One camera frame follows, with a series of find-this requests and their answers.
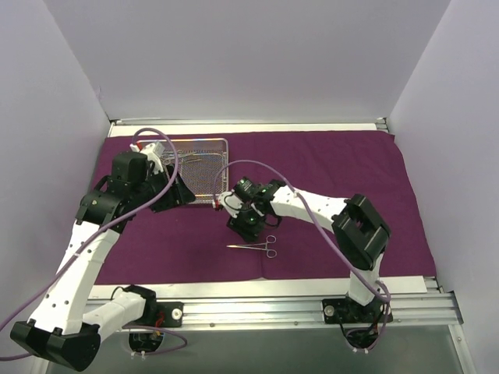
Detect wire mesh instrument tray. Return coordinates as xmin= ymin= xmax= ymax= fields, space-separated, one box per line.
xmin=134 ymin=138 xmax=228 ymax=205

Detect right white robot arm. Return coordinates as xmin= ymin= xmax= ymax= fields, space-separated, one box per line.
xmin=213 ymin=177 xmax=391 ymax=322

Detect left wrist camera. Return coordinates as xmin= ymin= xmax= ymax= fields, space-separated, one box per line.
xmin=129 ymin=141 xmax=165 ymax=163

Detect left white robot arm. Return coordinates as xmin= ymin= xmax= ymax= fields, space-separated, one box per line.
xmin=10 ymin=143 xmax=195 ymax=372

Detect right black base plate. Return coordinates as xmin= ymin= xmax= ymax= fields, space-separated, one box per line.
xmin=321 ymin=297 xmax=393 ymax=325

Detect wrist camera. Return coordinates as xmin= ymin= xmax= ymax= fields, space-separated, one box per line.
xmin=129 ymin=141 xmax=165 ymax=163
xmin=212 ymin=191 xmax=242 ymax=217

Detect steel forceps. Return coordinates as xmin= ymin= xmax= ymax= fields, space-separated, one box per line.
xmin=226 ymin=235 xmax=278 ymax=259

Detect thin steel tweezers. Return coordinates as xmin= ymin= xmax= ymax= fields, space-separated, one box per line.
xmin=161 ymin=153 xmax=219 ymax=164

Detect purple cloth wrap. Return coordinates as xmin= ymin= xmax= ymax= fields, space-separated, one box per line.
xmin=97 ymin=131 xmax=437 ymax=285

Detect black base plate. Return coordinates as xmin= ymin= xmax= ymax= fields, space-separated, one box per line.
xmin=154 ymin=302 xmax=184 ymax=328
xmin=321 ymin=297 xmax=393 ymax=325

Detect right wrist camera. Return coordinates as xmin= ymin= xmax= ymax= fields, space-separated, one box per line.
xmin=212 ymin=191 xmax=242 ymax=217

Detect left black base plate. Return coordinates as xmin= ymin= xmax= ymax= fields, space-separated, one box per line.
xmin=154 ymin=302 xmax=184 ymax=328

